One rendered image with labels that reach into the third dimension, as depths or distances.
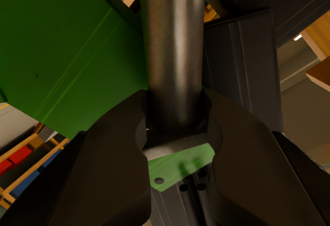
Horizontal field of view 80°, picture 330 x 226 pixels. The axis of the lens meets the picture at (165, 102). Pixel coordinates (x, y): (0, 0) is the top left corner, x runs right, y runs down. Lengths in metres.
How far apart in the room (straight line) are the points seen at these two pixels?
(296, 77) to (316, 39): 6.70
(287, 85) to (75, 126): 7.61
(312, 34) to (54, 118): 0.92
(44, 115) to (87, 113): 0.04
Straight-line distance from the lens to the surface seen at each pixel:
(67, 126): 0.19
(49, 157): 5.77
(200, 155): 0.19
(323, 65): 0.75
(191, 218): 0.23
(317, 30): 0.98
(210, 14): 3.07
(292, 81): 7.69
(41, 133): 0.40
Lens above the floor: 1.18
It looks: 8 degrees up
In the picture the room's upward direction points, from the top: 136 degrees clockwise
